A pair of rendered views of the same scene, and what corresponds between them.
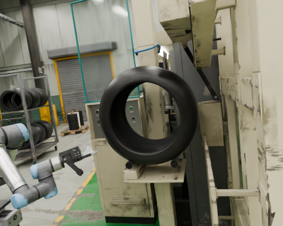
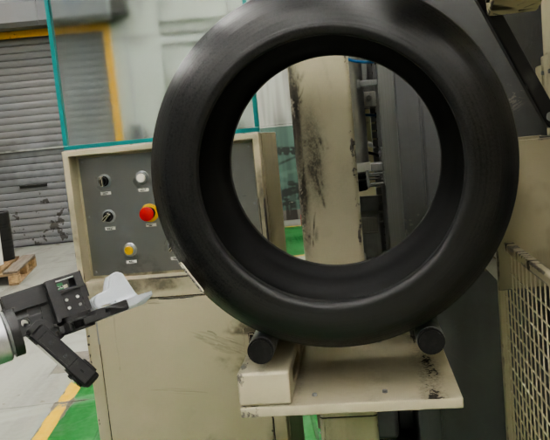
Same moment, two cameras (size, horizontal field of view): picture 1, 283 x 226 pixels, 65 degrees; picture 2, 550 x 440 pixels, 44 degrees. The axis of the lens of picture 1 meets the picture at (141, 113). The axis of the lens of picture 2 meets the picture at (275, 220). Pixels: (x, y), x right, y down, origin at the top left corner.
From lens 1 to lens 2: 0.33 m
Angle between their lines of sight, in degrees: 7
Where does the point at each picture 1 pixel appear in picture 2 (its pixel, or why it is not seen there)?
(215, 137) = (546, 257)
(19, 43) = not seen: outside the picture
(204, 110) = not seen: hidden behind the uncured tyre
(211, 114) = (534, 176)
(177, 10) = not seen: outside the picture
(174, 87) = (448, 55)
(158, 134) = (341, 249)
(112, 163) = (154, 365)
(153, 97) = (329, 118)
